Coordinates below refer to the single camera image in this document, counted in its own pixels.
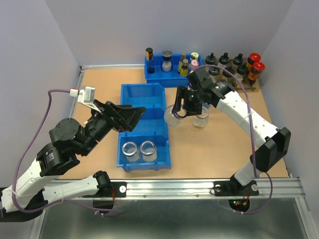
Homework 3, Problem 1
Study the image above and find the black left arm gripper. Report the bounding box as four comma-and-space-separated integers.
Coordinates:
82, 98, 150, 155

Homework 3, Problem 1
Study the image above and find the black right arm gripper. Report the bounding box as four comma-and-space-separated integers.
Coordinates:
171, 86, 203, 117

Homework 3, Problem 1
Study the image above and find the clear jar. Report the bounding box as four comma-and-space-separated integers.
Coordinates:
140, 140, 158, 162
164, 105, 185, 127
192, 107, 209, 128

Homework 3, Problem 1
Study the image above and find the clear jar edge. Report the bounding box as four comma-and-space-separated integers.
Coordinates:
122, 141, 140, 162

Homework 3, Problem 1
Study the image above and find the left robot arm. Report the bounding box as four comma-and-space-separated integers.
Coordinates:
0, 100, 146, 222

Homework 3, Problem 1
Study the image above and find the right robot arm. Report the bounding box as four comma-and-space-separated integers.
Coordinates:
164, 66, 291, 196

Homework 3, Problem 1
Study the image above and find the blue condiment tray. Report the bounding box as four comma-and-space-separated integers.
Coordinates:
144, 53, 188, 88

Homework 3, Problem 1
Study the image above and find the yellow label sauce bottle front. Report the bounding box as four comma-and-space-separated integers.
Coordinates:
180, 59, 188, 77

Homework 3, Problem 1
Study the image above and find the yellow label sauce bottle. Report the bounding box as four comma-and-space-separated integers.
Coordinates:
178, 52, 186, 74
180, 59, 188, 77

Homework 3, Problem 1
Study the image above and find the blue three-compartment bin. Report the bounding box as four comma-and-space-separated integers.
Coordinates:
117, 83, 171, 173

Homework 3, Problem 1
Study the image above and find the pink lid spice jar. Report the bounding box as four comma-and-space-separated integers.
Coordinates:
188, 60, 200, 74

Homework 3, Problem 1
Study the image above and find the black cap cruet front left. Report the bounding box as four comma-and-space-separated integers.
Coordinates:
208, 63, 220, 83

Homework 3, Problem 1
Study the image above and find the black cap cruet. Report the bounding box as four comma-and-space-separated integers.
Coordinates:
221, 65, 235, 84
232, 53, 243, 68
218, 52, 229, 69
208, 63, 220, 83
235, 63, 248, 83
204, 52, 217, 65

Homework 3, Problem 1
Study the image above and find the yellow lid spice jar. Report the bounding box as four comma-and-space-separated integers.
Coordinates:
190, 52, 199, 62

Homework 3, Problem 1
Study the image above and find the yellow label sauce bottle back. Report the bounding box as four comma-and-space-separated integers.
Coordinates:
178, 52, 186, 74

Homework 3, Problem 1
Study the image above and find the black cap cruet front middle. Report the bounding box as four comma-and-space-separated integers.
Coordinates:
221, 65, 235, 84

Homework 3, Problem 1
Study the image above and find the black cap cruet back left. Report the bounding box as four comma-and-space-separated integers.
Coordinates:
204, 52, 217, 65

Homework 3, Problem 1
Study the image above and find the black cap cruet back middle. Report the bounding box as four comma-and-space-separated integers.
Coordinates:
218, 52, 229, 69

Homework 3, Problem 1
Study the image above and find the tall black cap bottle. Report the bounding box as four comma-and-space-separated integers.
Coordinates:
146, 47, 155, 74

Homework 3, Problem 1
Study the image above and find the clear acrylic bottle rack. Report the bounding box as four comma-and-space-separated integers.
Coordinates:
203, 58, 261, 92

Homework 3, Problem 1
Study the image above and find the black cap cruet front right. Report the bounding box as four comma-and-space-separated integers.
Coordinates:
235, 63, 248, 83

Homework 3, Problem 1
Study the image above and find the black cap cruet back right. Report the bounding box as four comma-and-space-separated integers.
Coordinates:
232, 53, 243, 68

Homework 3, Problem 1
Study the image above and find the red lid jar front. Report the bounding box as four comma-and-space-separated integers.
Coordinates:
247, 61, 265, 85

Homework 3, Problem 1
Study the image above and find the red lid jar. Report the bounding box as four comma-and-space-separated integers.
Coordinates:
247, 52, 261, 72
247, 61, 265, 85

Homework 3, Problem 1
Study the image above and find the red lid jar back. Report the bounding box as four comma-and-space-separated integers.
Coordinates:
247, 52, 261, 72

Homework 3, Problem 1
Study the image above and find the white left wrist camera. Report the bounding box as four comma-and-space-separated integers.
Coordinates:
69, 86, 101, 112

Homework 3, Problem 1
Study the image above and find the aluminium left rail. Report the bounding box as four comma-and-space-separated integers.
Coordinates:
67, 65, 87, 130

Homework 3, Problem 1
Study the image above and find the aluminium rail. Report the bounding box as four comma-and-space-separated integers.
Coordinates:
49, 177, 305, 200
67, 65, 87, 130

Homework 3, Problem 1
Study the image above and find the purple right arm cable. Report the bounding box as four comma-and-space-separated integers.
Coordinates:
189, 64, 274, 215

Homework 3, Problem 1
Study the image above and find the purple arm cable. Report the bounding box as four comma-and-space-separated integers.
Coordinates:
189, 64, 274, 215
12, 89, 123, 217

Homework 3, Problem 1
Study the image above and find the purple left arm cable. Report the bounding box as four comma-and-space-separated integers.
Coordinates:
12, 89, 123, 217

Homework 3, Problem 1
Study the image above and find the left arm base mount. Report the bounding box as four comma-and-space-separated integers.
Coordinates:
83, 171, 127, 209

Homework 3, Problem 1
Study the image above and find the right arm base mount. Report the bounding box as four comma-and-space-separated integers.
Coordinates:
209, 180, 259, 213

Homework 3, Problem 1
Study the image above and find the aluminium front rail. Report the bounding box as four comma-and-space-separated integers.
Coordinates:
49, 177, 305, 200

